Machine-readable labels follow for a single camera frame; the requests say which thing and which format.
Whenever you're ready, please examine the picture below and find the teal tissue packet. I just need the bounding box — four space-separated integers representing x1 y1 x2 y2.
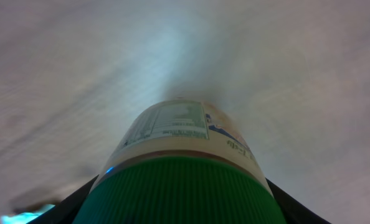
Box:
0 204 55 224

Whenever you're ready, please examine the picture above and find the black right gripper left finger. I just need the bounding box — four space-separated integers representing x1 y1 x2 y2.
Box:
29 176 98 224

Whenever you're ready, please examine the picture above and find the green lid jar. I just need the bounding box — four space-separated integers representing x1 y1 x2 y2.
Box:
74 99 285 223

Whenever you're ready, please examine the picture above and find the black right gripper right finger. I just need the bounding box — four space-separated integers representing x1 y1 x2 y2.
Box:
267 179 330 224

